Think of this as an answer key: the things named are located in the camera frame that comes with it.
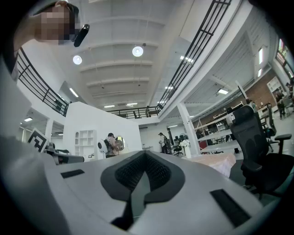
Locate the white flower bouquet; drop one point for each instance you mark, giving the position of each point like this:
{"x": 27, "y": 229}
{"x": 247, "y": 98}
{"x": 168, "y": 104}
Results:
{"x": 184, "y": 143}

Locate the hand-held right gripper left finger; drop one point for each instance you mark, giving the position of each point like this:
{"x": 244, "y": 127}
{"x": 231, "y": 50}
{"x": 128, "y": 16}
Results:
{"x": 87, "y": 195}

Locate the person's head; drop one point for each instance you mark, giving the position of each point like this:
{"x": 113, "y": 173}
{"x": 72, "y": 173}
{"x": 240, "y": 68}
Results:
{"x": 52, "y": 27}

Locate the black office chair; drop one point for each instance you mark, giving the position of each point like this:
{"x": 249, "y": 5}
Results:
{"x": 255, "y": 147}

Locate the round ceiling lamp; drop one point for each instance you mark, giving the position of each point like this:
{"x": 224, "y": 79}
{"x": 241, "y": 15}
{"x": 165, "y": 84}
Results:
{"x": 77, "y": 59}
{"x": 137, "y": 51}

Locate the white vase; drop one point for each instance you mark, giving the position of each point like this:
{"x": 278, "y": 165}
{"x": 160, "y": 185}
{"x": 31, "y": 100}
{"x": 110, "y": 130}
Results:
{"x": 188, "y": 152}

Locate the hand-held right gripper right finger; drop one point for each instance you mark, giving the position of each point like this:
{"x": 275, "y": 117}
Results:
{"x": 195, "y": 206}

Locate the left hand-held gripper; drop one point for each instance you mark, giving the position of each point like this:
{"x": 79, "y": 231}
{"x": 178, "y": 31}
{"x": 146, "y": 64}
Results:
{"x": 37, "y": 140}

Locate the black balcony railing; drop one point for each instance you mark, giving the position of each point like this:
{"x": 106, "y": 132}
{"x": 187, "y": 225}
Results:
{"x": 195, "y": 46}
{"x": 43, "y": 91}

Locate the white column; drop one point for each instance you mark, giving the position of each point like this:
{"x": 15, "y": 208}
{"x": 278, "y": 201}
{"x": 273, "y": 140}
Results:
{"x": 189, "y": 130}

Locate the pink floral tablecloth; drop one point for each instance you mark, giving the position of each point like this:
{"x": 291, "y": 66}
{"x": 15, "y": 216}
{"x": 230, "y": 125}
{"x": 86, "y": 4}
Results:
{"x": 213, "y": 163}

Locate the white shelf unit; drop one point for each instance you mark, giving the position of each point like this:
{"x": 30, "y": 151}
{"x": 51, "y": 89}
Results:
{"x": 86, "y": 142}

